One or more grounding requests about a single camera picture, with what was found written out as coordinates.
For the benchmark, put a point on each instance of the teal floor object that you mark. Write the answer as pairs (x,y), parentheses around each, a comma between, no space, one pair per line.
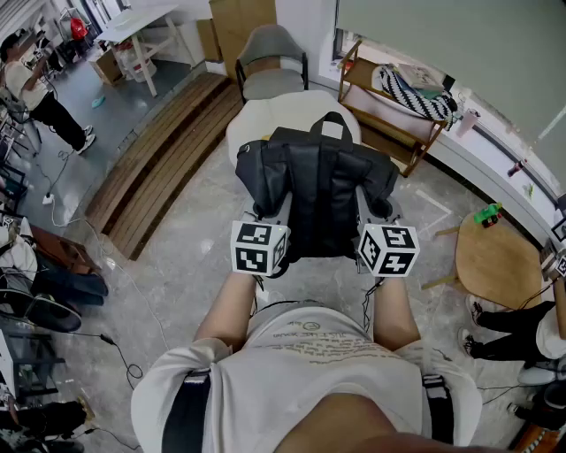
(98,102)

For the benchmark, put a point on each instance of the wooden slatted platform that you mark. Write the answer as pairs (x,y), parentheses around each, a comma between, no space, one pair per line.
(168,155)

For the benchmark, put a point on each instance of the dark blue clothing pile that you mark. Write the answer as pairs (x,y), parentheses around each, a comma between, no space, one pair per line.
(75,283)

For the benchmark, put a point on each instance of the red bag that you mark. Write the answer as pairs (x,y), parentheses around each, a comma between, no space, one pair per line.
(78,28)

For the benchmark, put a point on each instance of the brown wooden box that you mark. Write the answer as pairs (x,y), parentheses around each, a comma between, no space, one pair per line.
(66,247)

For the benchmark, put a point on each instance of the wooden shelf rack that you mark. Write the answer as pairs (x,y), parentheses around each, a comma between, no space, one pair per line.
(389,128)

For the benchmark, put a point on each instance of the round wooden stool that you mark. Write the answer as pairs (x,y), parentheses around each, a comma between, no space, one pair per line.
(495,265)

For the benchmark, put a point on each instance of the person's right forearm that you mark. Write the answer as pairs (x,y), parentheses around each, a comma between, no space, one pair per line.
(393,314)

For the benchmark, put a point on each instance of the black and white striped cushion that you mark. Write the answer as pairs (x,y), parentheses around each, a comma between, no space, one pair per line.
(415,99)

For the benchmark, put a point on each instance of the small cardboard box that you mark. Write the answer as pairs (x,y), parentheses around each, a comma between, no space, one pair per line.
(208,40)

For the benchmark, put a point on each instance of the person's left forearm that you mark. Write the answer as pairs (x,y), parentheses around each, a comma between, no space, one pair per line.
(225,309)

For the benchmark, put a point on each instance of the white trestle table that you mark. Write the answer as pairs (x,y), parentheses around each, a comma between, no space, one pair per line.
(132,26)

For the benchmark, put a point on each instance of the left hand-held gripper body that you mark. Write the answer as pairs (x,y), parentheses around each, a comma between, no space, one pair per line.
(256,247)

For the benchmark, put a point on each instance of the white daisy-shaped plush cushion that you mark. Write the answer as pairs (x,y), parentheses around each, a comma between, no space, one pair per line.
(283,112)

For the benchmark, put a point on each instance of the grey upholstered chair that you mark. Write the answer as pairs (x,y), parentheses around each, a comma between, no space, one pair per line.
(272,51)

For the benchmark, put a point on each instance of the large cardboard box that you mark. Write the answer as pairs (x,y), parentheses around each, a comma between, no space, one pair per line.
(241,35)

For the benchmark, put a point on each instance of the white power strip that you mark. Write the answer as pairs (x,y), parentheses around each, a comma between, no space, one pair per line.
(48,199)

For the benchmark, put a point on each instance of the person's chin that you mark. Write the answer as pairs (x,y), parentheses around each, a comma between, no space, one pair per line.
(349,424)

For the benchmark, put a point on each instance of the pale illustrated book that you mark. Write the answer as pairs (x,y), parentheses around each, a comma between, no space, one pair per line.
(420,75)

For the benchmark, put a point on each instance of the person's white t-shirt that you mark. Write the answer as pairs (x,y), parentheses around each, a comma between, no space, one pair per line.
(309,376)

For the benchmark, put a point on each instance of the red drink bottle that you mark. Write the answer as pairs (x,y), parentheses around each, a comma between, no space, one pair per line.
(516,168)

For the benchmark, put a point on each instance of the green toy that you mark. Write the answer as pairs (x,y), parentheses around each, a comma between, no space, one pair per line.
(486,214)

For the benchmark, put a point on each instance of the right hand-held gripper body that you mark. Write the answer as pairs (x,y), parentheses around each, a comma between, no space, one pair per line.
(391,250)

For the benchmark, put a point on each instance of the black backpack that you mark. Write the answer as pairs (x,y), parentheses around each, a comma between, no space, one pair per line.
(327,190)

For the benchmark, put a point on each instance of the pink tumbler cup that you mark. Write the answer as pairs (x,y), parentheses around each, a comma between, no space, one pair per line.
(466,124)

